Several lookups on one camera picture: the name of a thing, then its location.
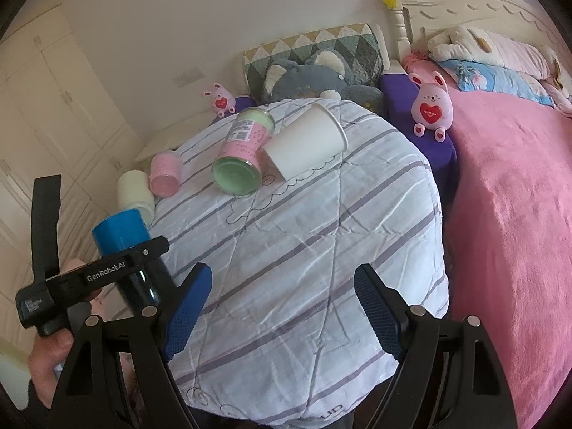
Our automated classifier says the blue and black can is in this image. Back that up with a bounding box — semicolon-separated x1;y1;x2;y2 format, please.
92;209;177;313

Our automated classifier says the pale green cup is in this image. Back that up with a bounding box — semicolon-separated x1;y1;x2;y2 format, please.
117;169;155;227

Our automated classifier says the small pink cup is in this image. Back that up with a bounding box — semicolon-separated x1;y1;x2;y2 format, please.
149;151;182;198

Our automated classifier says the white paper cup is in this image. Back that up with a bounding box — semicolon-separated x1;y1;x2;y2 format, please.
263;104;348;180

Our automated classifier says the person's left hand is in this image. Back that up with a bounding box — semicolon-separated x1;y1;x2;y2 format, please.
26;257;109;398

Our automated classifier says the pink bedspread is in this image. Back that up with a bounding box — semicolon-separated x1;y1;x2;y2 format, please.
401;52;572;429

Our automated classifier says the striped white quilt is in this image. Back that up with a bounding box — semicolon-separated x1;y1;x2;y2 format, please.
150;101;449;428

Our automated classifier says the cream wardrobe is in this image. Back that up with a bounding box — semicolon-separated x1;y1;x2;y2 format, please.
1;8;143;354

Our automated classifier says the pink and green tumbler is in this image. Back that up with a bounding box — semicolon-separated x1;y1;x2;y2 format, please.
211;108;275;196

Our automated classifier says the pink bunny toy right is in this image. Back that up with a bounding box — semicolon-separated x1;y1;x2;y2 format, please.
408;72;454;142

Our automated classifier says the pink bunny toy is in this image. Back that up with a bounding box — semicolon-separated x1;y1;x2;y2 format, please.
408;72;454;142
203;82;237;118

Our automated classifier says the pink bunny toy left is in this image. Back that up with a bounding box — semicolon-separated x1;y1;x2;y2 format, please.
203;82;237;118

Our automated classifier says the purple pillow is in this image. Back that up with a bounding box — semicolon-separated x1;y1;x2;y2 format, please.
227;70;458;189

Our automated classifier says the blue cartoon pillow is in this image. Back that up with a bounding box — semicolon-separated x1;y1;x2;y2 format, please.
436;59;554;107

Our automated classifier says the grey cat plush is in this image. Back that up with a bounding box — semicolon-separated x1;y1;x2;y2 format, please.
261;49;386;115

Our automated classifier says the white dog plush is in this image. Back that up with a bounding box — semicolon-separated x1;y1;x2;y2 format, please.
426;25;570;89

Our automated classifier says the triangle patterned cushion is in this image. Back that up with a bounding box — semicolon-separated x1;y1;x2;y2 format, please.
242;23;391;102

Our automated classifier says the cream bed headboard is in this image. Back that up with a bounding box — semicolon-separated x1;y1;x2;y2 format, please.
384;0;571;70

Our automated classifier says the wall socket panel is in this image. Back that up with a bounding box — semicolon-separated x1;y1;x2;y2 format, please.
173;66;204;88

